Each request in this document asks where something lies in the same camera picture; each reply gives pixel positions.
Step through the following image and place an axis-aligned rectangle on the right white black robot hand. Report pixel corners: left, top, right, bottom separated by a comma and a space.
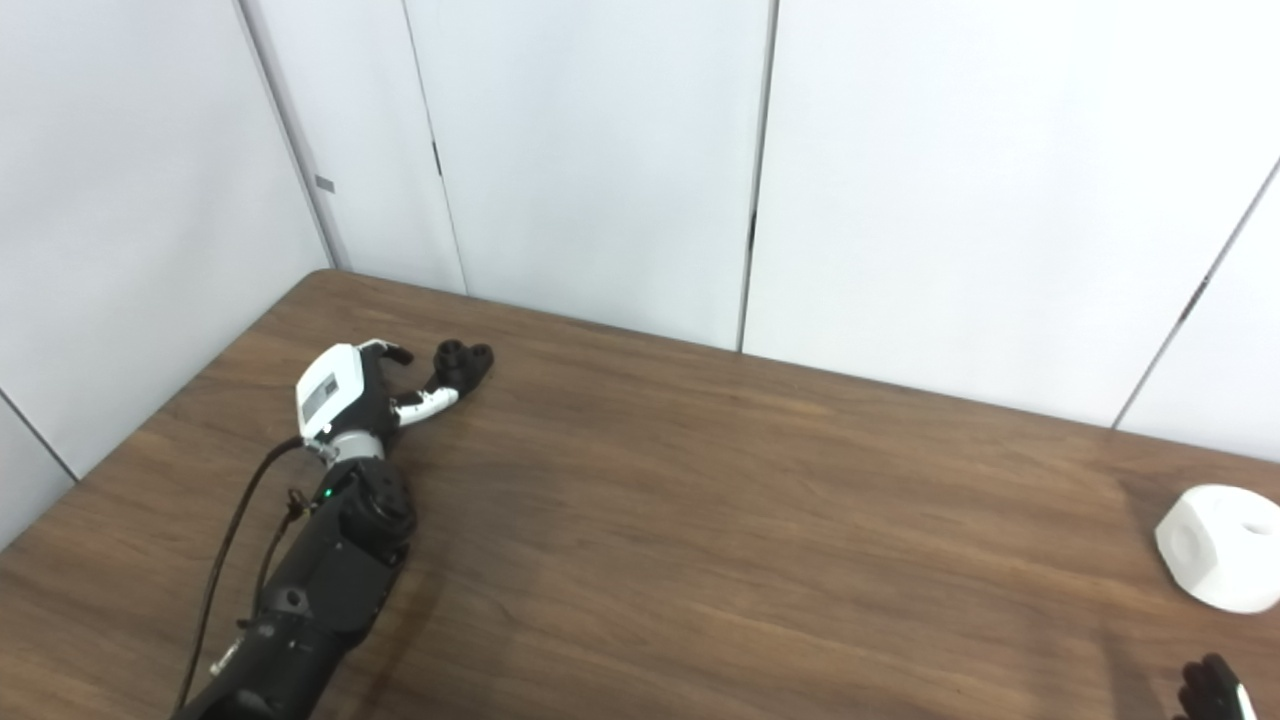
1175, 654, 1259, 720

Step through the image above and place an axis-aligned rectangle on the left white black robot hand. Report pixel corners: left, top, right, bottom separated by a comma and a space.
295, 339, 461, 448

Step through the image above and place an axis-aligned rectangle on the black plastic holder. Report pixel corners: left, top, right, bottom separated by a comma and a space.
425, 340, 496, 397

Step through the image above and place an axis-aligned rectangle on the white polyhedral block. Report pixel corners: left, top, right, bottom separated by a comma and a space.
1155, 485, 1280, 614

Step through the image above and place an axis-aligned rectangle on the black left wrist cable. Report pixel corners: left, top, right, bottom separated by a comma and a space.
175, 437, 313, 716

